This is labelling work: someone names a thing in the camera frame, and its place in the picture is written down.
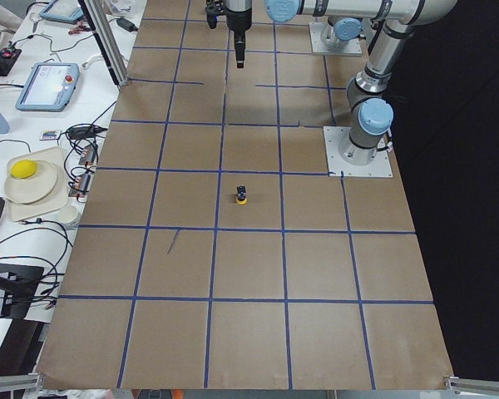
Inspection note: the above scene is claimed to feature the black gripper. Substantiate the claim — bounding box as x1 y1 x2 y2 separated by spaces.
225 8 250 68

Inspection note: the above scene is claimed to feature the yellow push button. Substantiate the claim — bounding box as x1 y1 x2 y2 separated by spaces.
235 185 248 204

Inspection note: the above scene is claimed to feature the black device on stand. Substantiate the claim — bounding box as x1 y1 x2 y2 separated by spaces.
0 263 44 319

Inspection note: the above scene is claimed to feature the black power adapter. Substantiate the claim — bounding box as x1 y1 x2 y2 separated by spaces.
116 17 138 32

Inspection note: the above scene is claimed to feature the blue far teach pendant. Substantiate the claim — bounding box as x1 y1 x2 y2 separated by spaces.
39 0 83 24

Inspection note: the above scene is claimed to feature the blue teach pendant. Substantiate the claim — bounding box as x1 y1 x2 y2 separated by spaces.
39 0 83 24
15 62 80 112

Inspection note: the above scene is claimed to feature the blue near teach pendant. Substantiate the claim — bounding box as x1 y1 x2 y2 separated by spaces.
15 62 80 112

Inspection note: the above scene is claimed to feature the small colourful card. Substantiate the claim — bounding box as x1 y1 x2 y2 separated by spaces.
39 130 62 141

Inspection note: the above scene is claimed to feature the white paper cup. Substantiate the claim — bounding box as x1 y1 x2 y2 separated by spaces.
57 205 82 229

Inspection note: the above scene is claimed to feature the cream square tray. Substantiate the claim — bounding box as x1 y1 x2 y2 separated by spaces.
4 146 68 222

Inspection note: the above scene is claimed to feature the yellow lemon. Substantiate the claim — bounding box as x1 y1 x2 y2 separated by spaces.
10 160 38 179

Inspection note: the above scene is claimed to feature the cream round plate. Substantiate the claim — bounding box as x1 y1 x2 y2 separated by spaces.
4 160 57 204

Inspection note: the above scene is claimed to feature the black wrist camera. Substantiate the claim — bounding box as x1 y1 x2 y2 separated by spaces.
205 0 225 29

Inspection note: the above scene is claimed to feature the aluminium frame post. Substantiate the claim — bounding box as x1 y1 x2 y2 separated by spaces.
78 0 128 86

